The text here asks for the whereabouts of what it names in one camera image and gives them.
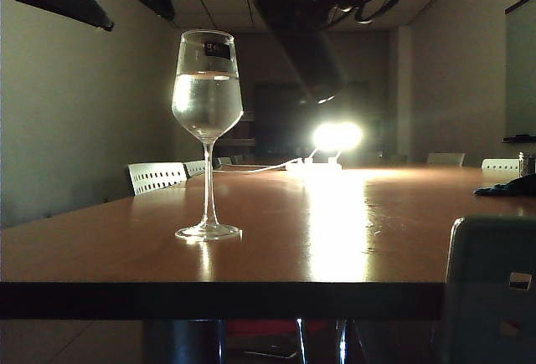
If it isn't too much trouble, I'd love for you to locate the black thermos cup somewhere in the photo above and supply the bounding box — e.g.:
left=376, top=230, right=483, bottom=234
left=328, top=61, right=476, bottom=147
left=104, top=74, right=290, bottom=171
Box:
left=240, top=0, right=349, bottom=105

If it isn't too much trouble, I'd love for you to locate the clear stemmed wine glass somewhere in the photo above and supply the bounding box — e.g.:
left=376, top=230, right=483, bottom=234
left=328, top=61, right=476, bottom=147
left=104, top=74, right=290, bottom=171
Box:
left=171, top=28, right=245, bottom=243

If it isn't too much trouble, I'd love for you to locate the small white perforated chair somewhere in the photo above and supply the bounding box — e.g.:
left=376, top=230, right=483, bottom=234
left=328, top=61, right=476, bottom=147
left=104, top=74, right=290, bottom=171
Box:
left=183, top=160, right=207, bottom=179

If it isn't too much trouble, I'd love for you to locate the white power strip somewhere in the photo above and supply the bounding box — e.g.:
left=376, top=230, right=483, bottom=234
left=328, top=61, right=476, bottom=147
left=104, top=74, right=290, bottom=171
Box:
left=285, top=161, right=343, bottom=174

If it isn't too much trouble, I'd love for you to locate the plain grey chair back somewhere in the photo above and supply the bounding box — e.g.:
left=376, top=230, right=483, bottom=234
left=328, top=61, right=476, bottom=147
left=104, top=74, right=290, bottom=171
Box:
left=426, top=152, right=466, bottom=167

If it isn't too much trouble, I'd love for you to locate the white slotted chair back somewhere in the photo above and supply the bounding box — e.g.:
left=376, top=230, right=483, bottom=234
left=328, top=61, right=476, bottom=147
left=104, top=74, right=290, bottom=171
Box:
left=480, top=157, right=520, bottom=172

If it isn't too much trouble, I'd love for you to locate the small metal jar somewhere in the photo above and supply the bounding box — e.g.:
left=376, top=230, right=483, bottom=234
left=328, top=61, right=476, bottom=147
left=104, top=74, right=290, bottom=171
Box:
left=518, top=151, right=536, bottom=179

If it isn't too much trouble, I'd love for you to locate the dark crumpled cloth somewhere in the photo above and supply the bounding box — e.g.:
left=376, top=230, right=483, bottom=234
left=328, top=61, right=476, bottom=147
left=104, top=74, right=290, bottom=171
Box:
left=472, top=173, right=536, bottom=197

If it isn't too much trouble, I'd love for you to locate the blurred grey chair back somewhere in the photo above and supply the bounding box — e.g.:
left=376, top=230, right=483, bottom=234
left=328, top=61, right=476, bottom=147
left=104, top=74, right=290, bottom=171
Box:
left=442, top=213, right=536, bottom=364

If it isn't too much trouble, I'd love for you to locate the thick dark table column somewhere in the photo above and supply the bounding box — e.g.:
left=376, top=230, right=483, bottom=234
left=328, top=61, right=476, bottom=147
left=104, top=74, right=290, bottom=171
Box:
left=143, top=318, right=228, bottom=364

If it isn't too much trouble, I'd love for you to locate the red chair seat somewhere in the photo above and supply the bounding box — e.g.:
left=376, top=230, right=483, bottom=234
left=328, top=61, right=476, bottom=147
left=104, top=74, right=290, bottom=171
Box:
left=225, top=319, right=328, bottom=336

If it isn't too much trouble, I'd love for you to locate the shiny metal table leg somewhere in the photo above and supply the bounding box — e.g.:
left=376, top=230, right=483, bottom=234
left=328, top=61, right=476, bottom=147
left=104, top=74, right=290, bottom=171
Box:
left=294, top=318, right=307, bottom=364
left=333, top=318, right=348, bottom=364

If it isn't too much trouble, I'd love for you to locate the dark wall screen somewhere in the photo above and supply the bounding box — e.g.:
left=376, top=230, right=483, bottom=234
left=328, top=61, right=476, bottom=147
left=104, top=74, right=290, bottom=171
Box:
left=252, top=81, right=372, bottom=159

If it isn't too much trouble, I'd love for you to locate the white power cable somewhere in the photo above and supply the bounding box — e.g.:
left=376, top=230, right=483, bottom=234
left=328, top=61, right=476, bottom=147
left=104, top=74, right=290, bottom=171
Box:
left=212, top=156, right=303, bottom=175

